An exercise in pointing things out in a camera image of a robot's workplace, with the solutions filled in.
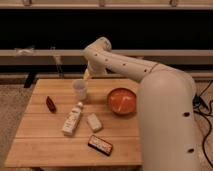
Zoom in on dark red small object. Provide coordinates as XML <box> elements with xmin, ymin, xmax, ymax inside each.
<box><xmin>46</xmin><ymin>97</ymin><xmax>56</xmax><ymax>113</ymax></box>

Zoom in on white tube bottle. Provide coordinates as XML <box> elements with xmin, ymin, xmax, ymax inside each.
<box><xmin>62</xmin><ymin>102</ymin><xmax>83</xmax><ymax>136</ymax></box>

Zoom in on black cables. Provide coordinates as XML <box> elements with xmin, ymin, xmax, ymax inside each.
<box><xmin>192</xmin><ymin>79</ymin><xmax>213</xmax><ymax>168</ymax></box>

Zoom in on white soap bar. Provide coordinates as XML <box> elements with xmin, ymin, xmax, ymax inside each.
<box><xmin>87</xmin><ymin>114</ymin><xmax>103</xmax><ymax>132</ymax></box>

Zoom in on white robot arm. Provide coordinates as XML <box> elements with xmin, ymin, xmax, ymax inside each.
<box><xmin>83</xmin><ymin>37</ymin><xmax>201</xmax><ymax>171</ymax></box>

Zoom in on black rectangular box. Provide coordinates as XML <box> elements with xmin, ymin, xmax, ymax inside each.
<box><xmin>88</xmin><ymin>135</ymin><xmax>113</xmax><ymax>156</ymax></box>

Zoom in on translucent plastic cup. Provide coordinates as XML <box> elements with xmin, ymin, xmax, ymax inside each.
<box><xmin>72</xmin><ymin>79</ymin><xmax>87</xmax><ymax>100</ymax></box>

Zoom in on wooden table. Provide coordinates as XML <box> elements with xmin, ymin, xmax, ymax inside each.
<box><xmin>5</xmin><ymin>79</ymin><xmax>141</xmax><ymax>167</ymax></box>

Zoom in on grey shelf rail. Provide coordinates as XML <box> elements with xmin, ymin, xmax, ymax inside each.
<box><xmin>0</xmin><ymin>50</ymin><xmax>213</xmax><ymax>65</ymax></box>

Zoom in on orange ceramic bowl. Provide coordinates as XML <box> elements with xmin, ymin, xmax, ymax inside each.
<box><xmin>107</xmin><ymin>88</ymin><xmax>136</xmax><ymax>116</ymax></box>

